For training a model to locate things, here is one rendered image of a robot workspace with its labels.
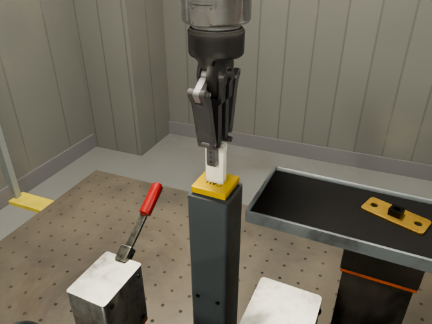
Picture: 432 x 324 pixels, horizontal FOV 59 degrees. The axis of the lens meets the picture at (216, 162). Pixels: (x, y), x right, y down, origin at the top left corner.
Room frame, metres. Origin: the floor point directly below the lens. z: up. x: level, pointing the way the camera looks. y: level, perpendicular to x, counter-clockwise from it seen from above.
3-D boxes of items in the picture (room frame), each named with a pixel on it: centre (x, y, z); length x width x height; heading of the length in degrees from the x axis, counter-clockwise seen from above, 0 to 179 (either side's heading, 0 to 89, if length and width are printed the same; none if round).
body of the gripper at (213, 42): (0.52, 0.00, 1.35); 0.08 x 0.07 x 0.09; 155
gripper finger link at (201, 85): (0.48, 0.01, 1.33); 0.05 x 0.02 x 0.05; 155
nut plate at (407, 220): (0.42, -0.25, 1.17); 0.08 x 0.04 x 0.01; 46
